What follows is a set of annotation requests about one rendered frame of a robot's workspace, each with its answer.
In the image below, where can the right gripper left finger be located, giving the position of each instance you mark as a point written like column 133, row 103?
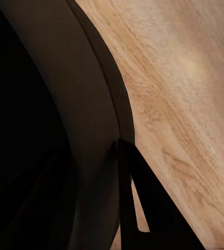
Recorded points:
column 29, row 200

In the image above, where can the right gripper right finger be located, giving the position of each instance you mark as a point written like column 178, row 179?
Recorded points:
column 168, row 228

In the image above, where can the cauldron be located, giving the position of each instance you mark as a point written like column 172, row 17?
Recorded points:
column 59, row 80

